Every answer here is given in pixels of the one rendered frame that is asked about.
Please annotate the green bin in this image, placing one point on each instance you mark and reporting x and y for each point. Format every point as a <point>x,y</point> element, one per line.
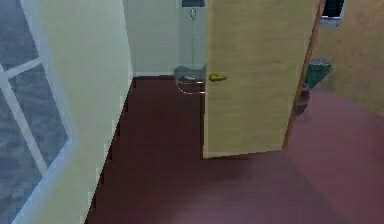
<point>316,74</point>

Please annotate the white framed window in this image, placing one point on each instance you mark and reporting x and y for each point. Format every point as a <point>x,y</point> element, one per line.
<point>23,116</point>

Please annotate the pale wooden room door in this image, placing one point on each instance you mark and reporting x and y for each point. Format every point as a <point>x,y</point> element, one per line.
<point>256,83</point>

